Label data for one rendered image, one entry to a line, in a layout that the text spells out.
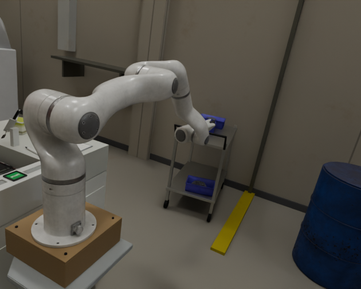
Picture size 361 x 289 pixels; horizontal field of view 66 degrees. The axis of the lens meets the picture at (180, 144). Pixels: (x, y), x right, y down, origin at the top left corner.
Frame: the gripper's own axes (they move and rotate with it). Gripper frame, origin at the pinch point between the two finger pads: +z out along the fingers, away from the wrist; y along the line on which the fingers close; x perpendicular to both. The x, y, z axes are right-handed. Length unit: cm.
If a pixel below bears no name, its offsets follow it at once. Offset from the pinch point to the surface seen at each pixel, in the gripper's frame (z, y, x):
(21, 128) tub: -76, -47, 46
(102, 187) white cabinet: -53, -48, 3
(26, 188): -96, -25, 8
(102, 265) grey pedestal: -94, -7, -30
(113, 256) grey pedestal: -89, -8, -29
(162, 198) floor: 62, -135, -14
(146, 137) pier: 120, -162, 66
